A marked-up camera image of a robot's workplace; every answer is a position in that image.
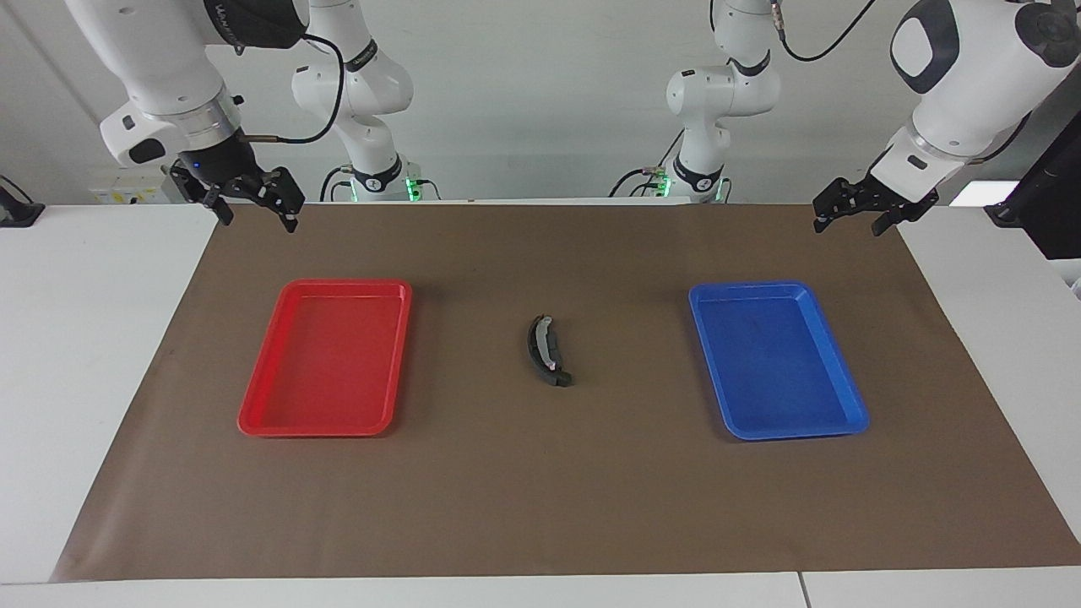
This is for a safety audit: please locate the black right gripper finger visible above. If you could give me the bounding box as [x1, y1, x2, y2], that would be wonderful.
[258, 166, 307, 234]
[193, 182, 236, 227]

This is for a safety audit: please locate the curved silver brake shoe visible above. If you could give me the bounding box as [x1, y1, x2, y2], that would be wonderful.
[527, 314, 565, 377]

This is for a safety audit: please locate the dark grey brake pad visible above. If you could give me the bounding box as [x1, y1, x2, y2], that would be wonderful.
[537, 325, 576, 389]

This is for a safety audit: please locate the blue plastic tray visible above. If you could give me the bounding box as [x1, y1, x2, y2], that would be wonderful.
[688, 281, 870, 442]

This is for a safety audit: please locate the red plastic tray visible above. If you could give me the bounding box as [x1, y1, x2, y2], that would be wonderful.
[237, 279, 413, 438]

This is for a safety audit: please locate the small black clamp stand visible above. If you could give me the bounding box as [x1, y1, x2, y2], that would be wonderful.
[0, 175, 45, 228]

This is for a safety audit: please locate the brown table mat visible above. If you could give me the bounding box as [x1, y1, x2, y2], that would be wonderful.
[51, 203, 1081, 584]

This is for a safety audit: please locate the black base cable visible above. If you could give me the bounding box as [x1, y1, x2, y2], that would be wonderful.
[318, 164, 357, 204]
[620, 152, 678, 200]

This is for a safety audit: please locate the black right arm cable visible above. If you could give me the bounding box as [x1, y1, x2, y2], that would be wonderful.
[239, 32, 349, 146]

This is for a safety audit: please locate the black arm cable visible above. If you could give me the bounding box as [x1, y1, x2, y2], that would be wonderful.
[239, 32, 349, 146]
[770, 0, 881, 63]

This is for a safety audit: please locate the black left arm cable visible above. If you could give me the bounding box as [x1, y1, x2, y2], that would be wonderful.
[770, 0, 881, 63]

